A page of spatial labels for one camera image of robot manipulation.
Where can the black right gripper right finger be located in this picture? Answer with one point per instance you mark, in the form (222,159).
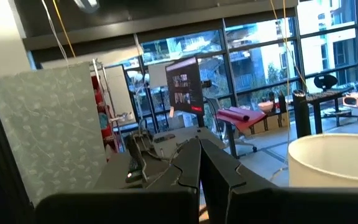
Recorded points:
(275,205)

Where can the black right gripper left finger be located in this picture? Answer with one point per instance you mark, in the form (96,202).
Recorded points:
(154,205)

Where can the dark grey desk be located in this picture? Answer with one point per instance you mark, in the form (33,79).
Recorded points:
(117,174)

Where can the black clamp device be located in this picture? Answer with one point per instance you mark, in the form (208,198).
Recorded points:
(138,155)

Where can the cardboard box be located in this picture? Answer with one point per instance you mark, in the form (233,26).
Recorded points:
(270,123)

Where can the red rolled mat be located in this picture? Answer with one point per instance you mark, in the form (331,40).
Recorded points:
(244,119)

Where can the black floor tower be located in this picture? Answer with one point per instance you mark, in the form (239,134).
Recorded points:
(301,115)

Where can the white bowl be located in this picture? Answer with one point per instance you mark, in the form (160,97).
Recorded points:
(265,106)

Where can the dark bottle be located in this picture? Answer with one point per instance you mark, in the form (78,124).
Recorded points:
(272,97)
(282,102)

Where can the white office chair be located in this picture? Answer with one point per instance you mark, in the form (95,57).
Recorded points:
(210,112)

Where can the white board panel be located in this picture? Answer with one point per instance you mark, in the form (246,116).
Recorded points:
(120,90)

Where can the black table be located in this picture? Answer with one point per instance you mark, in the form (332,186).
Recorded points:
(325,95)

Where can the computer monitor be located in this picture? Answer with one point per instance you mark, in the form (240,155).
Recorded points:
(183,87)

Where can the metal rack red items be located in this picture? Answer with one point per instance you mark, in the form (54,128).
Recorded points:
(99,93)

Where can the whiteboard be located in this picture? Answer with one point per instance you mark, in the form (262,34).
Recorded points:
(157,76)

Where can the patterned divider panel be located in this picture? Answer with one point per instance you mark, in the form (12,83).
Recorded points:
(48,124)

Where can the black office chair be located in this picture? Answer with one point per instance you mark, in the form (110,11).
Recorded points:
(325,81)

